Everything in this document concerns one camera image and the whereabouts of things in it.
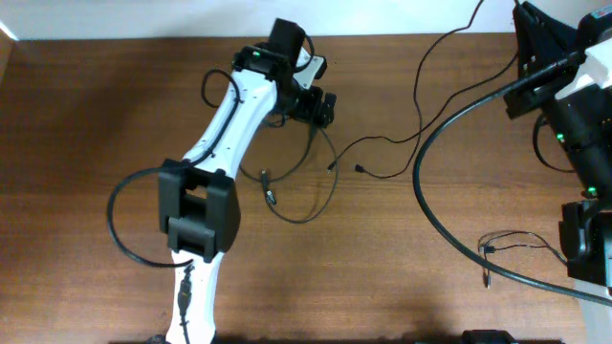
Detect black thick labelled cable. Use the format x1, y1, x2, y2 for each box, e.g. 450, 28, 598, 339
477, 229, 570, 290

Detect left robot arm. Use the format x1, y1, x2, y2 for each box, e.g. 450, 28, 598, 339
150, 19, 337, 343

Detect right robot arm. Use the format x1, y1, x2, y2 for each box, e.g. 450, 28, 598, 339
504, 1, 611, 301

